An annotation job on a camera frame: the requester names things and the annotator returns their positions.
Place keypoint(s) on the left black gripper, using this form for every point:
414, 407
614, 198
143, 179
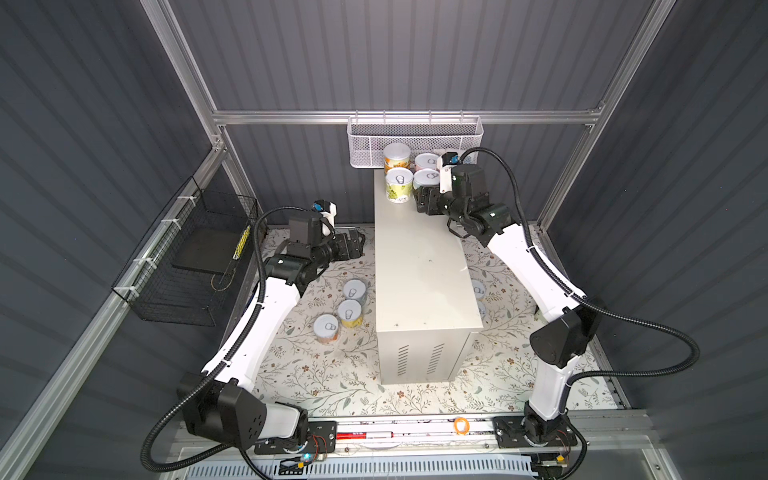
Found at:
353, 245

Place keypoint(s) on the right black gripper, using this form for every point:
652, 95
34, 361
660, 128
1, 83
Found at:
427, 197

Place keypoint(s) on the green labelled can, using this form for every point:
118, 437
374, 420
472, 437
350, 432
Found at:
399, 184

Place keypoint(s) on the pink labelled can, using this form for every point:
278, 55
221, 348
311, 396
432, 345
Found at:
426, 161

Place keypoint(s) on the yellow orange labelled can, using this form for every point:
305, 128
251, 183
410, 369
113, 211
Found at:
396, 155

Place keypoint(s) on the can row front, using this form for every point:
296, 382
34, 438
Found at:
326, 328

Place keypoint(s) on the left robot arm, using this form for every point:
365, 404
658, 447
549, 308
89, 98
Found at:
220, 403

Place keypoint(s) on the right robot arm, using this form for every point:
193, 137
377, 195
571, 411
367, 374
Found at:
572, 318

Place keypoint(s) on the white metal cabinet counter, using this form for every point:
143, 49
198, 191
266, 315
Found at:
426, 312

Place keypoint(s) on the yellow strip in basket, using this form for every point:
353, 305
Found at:
242, 242

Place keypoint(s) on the red white marker pen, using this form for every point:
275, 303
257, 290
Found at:
376, 435

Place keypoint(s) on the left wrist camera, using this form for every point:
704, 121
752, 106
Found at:
328, 211

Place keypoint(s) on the white wire mesh basket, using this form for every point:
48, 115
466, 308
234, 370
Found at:
369, 135

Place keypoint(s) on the black wire basket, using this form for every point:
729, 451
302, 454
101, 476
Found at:
184, 273

